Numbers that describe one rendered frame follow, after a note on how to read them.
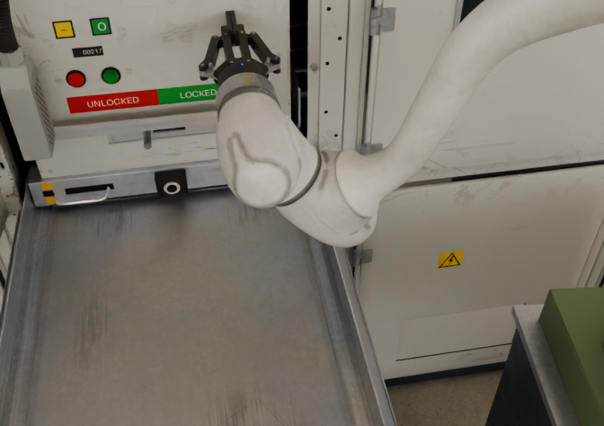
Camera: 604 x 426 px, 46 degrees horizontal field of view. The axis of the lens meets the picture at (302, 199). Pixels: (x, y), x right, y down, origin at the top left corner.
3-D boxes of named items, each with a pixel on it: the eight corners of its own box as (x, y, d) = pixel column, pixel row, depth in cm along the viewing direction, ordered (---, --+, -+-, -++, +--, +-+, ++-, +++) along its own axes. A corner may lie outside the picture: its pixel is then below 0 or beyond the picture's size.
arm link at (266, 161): (196, 119, 99) (258, 169, 107) (204, 193, 88) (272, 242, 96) (253, 72, 96) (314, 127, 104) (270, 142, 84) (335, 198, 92)
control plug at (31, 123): (53, 159, 122) (26, 71, 110) (23, 163, 121) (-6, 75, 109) (57, 132, 127) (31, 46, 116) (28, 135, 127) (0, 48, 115)
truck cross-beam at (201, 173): (304, 175, 148) (304, 153, 144) (35, 207, 141) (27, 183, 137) (300, 160, 151) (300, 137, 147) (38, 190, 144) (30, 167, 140)
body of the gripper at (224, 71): (218, 119, 107) (213, 85, 114) (274, 113, 108) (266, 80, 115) (214, 76, 102) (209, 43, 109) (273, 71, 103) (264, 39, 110)
